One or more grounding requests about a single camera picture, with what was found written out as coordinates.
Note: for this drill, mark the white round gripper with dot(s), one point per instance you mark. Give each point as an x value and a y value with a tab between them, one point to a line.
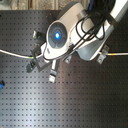
57	44

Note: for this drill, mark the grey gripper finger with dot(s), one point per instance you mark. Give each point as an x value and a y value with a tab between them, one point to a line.
31	66

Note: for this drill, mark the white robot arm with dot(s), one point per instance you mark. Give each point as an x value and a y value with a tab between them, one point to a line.
75	30

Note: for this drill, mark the grey cable clip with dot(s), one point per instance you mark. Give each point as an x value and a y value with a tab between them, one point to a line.
101	56

